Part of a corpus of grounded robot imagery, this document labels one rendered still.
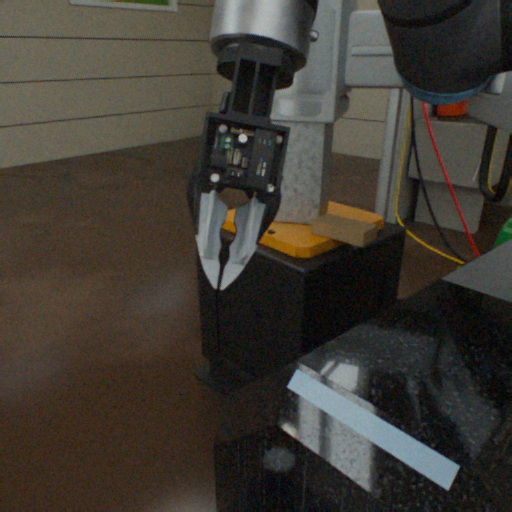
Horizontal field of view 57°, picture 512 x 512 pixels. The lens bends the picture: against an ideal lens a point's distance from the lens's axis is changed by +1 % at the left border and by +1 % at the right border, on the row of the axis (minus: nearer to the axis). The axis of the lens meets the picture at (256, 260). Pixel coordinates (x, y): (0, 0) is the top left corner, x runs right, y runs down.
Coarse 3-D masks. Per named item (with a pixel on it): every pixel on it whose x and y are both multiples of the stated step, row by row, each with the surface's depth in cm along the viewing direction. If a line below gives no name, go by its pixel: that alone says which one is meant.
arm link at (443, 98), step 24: (480, 0) 40; (504, 0) 40; (384, 24) 45; (408, 24) 41; (432, 24) 40; (456, 24) 41; (480, 24) 41; (504, 24) 41; (408, 48) 44; (432, 48) 43; (456, 48) 43; (480, 48) 42; (504, 48) 42; (408, 72) 47; (432, 72) 45; (456, 72) 45; (480, 72) 45; (504, 72) 45; (432, 96) 48; (456, 96) 48
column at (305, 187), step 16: (304, 128) 161; (320, 128) 160; (288, 144) 165; (304, 144) 163; (320, 144) 162; (288, 160) 167; (304, 160) 166; (320, 160) 164; (288, 176) 170; (304, 176) 168; (320, 176) 166; (288, 192) 172; (304, 192) 170; (320, 192) 169; (288, 208) 174; (304, 208) 173; (320, 208) 171
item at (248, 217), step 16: (240, 208) 45; (256, 208) 43; (240, 224) 45; (256, 224) 45; (240, 240) 45; (256, 240) 45; (240, 256) 44; (224, 272) 45; (240, 272) 46; (224, 288) 46
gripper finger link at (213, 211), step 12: (204, 204) 45; (216, 204) 45; (204, 216) 45; (216, 216) 45; (204, 228) 45; (216, 228) 45; (204, 240) 41; (216, 240) 45; (204, 252) 42; (216, 252) 45; (204, 264) 45; (216, 264) 45; (216, 276) 45; (216, 288) 45
